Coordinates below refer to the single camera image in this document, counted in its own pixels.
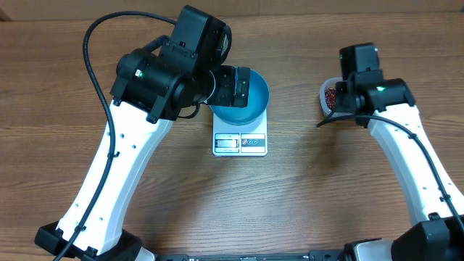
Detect white digital kitchen scale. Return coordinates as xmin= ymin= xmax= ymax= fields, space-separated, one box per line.
xmin=212 ymin=110 xmax=268 ymax=157

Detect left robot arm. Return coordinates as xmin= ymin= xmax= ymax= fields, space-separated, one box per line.
xmin=35 ymin=5 xmax=251 ymax=260

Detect red adzuki beans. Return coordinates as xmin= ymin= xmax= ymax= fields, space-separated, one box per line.
xmin=324 ymin=88 xmax=336 ymax=110

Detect teal metal bowl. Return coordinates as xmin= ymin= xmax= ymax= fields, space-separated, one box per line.
xmin=210 ymin=70 xmax=270 ymax=126

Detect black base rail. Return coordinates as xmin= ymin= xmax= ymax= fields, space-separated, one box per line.
xmin=155 ymin=249 xmax=350 ymax=261

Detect clear plastic food container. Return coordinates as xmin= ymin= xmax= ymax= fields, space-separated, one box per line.
xmin=319 ymin=77 xmax=342 ymax=116

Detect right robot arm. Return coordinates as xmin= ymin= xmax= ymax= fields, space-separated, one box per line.
xmin=335 ymin=43 xmax=463 ymax=260

